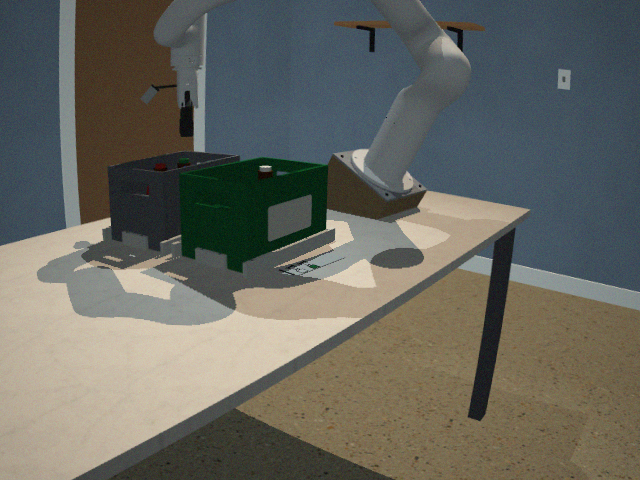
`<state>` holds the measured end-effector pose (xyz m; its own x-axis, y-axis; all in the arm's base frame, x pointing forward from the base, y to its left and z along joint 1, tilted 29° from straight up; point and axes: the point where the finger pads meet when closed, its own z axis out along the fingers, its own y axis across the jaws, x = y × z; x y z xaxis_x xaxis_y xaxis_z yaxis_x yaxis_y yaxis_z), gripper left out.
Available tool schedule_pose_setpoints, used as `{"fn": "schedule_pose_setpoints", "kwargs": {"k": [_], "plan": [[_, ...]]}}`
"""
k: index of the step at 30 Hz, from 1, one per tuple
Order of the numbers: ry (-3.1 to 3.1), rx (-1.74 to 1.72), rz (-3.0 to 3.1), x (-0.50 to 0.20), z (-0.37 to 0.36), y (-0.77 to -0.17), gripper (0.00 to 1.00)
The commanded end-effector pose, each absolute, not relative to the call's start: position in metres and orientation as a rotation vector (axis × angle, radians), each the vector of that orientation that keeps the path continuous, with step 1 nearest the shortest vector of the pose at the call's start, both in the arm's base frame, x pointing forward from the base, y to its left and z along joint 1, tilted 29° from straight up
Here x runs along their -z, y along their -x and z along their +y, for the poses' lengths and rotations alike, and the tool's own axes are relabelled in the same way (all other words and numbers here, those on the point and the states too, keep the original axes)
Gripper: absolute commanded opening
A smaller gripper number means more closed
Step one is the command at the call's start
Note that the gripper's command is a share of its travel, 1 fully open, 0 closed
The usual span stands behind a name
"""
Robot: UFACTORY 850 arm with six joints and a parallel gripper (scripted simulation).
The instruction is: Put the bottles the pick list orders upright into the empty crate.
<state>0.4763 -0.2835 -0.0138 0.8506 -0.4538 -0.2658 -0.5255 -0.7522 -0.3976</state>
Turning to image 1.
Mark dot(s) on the grey bottle crate with dividers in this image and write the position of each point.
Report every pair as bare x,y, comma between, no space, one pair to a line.
157,215

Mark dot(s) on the red bottle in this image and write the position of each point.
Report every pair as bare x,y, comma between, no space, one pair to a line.
158,167

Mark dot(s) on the beige paper pick list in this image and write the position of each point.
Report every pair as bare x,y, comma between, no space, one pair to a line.
309,264

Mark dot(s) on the green crate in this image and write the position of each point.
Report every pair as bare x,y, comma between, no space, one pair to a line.
264,214

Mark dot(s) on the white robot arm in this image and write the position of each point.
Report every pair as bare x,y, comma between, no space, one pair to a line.
444,77

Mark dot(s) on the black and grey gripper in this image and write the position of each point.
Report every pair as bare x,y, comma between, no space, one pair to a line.
187,92

